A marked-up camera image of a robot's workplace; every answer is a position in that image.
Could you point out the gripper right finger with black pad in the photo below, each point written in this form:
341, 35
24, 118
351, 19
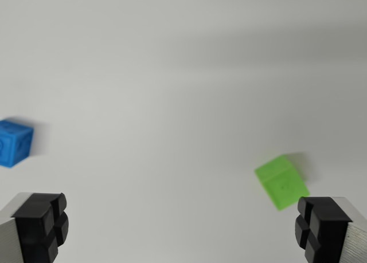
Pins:
327, 228

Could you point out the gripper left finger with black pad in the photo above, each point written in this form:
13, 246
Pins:
31, 225

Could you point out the green embossed toy cube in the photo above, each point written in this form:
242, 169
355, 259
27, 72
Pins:
282, 182

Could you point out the blue embossed toy cube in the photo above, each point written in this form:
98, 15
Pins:
14, 142

